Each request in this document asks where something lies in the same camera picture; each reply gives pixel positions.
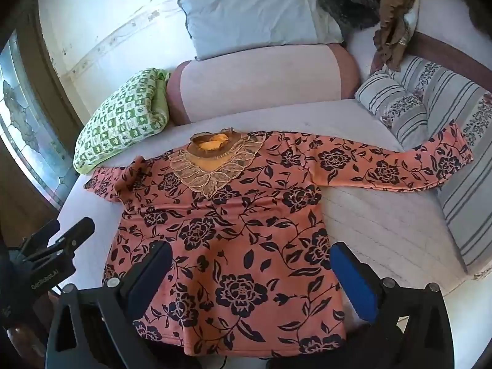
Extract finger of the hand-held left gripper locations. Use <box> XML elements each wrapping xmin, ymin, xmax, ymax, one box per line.
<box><xmin>23</xmin><ymin>220</ymin><xmax>61</xmax><ymax>255</ymax></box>
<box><xmin>23</xmin><ymin>217</ymin><xmax>95</xmax><ymax>264</ymax></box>

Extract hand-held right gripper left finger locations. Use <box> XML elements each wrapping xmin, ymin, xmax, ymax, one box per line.
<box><xmin>45</xmin><ymin>240</ymin><xmax>173</xmax><ymax>369</ymax></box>

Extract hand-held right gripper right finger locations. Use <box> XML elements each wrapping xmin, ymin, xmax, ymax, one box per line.
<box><xmin>330</xmin><ymin>241</ymin><xmax>455</xmax><ymax>369</ymax></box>

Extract orange floral long-sleeve top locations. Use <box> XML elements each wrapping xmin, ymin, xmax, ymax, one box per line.
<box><xmin>84</xmin><ymin>128</ymin><xmax>473</xmax><ymax>357</ymax></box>

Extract brown crumpled clothes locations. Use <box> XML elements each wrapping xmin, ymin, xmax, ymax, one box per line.
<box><xmin>348</xmin><ymin>0</ymin><xmax>446</xmax><ymax>75</ymax></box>

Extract stained glass door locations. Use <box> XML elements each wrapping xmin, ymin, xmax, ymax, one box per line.
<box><xmin>0</xmin><ymin>31</ymin><xmax>72</xmax><ymax>210</ymax></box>

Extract green patterned folded blanket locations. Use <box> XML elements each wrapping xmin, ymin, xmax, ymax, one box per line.
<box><xmin>73</xmin><ymin>68</ymin><xmax>170</xmax><ymax>175</ymax></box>

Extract striped floral quilt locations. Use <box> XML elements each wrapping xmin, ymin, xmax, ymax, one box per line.
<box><xmin>354</xmin><ymin>54</ymin><xmax>492</xmax><ymax>277</ymax></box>

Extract pink bolster pillow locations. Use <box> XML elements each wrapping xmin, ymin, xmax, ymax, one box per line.
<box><xmin>166</xmin><ymin>42</ymin><xmax>361</xmax><ymax>125</ymax></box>

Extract dark fur garment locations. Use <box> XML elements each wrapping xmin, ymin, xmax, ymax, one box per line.
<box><xmin>309</xmin><ymin>0</ymin><xmax>385</xmax><ymax>41</ymax></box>

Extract grey blue pillow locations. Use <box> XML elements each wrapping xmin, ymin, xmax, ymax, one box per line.
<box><xmin>178</xmin><ymin>0</ymin><xmax>344</xmax><ymax>61</ymax></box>

